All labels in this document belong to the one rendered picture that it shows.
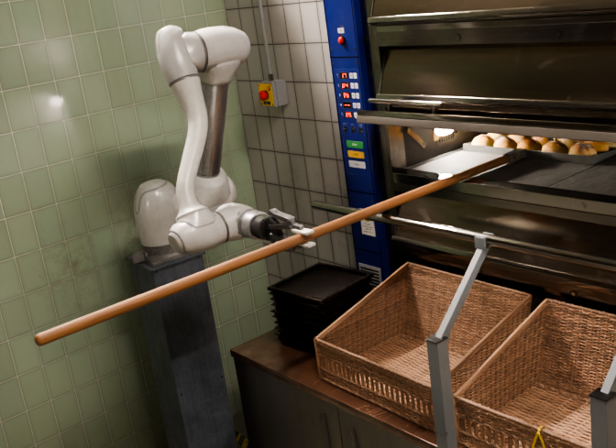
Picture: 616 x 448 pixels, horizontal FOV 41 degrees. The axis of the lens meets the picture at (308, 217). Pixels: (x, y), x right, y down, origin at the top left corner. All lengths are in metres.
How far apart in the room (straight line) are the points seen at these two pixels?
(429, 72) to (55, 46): 1.38
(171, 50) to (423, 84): 0.82
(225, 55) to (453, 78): 0.73
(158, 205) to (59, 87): 0.63
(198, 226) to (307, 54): 1.01
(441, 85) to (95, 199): 1.43
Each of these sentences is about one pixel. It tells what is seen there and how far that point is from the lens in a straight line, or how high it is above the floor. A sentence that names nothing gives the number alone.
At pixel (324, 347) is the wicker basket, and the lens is 2.76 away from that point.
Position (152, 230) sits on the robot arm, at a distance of 2.92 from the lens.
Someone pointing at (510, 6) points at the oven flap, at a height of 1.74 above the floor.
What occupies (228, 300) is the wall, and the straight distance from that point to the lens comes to 3.72.
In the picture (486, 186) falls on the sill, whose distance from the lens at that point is 2.70.
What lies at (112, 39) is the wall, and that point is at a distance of 3.32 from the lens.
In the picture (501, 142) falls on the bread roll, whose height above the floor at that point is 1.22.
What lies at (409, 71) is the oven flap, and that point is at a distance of 2.82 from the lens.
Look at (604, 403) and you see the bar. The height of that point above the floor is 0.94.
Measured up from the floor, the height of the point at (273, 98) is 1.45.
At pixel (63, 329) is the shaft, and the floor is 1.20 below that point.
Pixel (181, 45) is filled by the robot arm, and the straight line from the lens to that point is 2.63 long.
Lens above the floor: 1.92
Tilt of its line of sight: 17 degrees down
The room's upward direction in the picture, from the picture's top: 8 degrees counter-clockwise
